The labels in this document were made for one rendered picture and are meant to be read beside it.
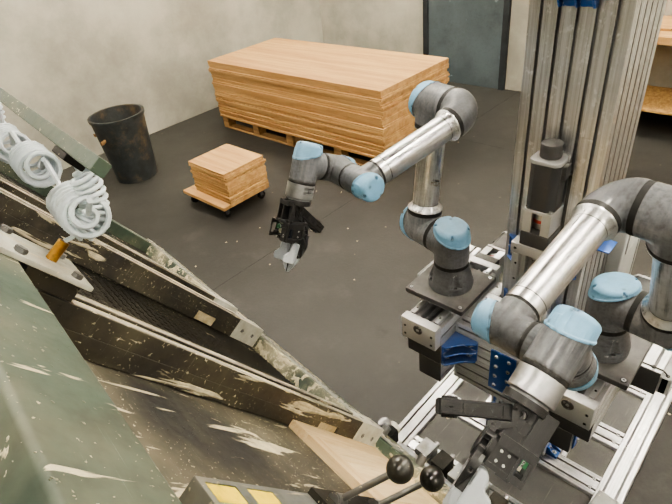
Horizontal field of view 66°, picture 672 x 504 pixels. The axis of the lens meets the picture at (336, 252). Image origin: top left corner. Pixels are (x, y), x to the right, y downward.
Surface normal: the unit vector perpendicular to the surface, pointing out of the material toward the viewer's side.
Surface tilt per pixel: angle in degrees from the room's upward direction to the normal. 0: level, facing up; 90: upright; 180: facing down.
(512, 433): 39
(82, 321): 90
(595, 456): 0
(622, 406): 0
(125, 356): 90
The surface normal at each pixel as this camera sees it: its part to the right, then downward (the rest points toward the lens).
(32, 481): -0.50, -0.44
